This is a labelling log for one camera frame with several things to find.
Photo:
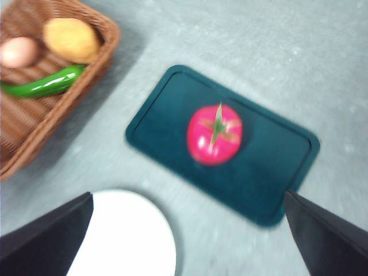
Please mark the black rectangular tray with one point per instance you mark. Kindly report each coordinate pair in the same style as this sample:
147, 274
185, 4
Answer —
258, 178

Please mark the green chili pepper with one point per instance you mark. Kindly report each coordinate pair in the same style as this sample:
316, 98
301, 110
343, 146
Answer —
43, 86

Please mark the brown wicker basket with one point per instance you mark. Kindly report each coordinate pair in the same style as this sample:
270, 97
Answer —
26, 120

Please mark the pale grey round plate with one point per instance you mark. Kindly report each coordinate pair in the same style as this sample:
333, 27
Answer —
129, 235

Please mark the pale brown egg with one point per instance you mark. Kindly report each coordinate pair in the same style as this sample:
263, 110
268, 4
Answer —
18, 53

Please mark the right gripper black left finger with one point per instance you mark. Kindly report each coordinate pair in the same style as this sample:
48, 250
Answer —
43, 244

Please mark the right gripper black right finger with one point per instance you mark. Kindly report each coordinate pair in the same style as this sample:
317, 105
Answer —
330, 241

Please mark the red tomato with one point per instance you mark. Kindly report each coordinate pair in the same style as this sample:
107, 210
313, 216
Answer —
214, 135

